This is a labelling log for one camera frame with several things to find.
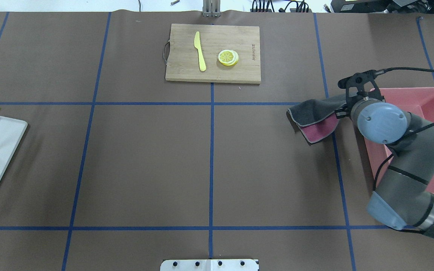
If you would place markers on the white mounting plate with bolts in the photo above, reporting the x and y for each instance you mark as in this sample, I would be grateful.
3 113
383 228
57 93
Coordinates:
210 265

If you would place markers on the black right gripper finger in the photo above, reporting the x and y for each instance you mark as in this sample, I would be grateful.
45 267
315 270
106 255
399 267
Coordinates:
341 113

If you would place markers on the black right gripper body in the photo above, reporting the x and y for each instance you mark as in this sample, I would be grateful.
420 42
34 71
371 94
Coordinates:
342 112

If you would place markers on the black monitor equipment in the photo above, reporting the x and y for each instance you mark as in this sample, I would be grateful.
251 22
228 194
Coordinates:
391 6

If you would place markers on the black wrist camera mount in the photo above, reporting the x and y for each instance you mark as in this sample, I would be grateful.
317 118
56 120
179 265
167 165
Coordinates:
355 86

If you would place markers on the yellow lemon slices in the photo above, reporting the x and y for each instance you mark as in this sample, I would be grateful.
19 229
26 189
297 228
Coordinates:
228 57

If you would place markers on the bamboo cutting board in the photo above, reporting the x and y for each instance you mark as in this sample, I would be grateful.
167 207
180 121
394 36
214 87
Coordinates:
182 60

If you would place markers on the grey aluminium post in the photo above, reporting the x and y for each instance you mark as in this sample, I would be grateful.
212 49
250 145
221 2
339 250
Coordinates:
211 8

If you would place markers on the pink plastic bin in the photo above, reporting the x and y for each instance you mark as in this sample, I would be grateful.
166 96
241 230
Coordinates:
419 101

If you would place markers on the black power strip with cables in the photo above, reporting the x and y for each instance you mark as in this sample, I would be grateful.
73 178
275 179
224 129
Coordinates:
281 6

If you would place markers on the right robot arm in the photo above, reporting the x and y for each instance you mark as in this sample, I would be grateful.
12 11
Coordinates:
400 199

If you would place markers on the yellow plastic knife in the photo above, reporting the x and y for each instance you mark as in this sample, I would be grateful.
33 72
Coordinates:
198 47

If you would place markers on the dark grey cloth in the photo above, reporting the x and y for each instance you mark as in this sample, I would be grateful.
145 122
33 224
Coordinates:
316 119

